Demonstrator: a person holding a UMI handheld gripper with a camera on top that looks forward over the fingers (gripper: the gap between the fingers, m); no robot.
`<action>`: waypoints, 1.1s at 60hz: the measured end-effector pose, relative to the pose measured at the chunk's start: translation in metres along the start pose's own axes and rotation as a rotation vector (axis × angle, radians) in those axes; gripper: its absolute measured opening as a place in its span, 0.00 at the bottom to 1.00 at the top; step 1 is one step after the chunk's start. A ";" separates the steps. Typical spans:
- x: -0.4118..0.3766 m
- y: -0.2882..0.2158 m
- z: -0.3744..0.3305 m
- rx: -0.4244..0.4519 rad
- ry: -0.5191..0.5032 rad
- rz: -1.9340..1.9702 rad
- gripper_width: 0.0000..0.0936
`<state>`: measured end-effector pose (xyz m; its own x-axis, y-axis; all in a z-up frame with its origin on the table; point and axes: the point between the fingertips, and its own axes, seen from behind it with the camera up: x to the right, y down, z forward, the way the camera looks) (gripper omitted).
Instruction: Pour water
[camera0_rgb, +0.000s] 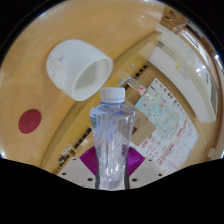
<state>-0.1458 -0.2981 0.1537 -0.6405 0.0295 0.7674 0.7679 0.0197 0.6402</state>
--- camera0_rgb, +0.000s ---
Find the clear plastic bottle white cap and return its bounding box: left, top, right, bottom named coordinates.
left=89, top=87, right=136, bottom=191

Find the small clear plastic bottle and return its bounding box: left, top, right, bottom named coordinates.
left=118, top=76, right=140, bottom=91

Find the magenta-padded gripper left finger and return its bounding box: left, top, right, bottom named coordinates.
left=57, top=146, right=101, bottom=190

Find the white ceramic mug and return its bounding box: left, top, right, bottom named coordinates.
left=45, top=39, right=114, bottom=102

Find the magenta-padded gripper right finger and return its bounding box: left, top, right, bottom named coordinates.
left=124, top=146, right=166, bottom=190

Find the white door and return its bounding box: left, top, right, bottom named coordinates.
left=148, top=24, right=218, bottom=123

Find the flat round red coaster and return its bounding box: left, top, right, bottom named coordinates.
left=18, top=109, right=43, bottom=135

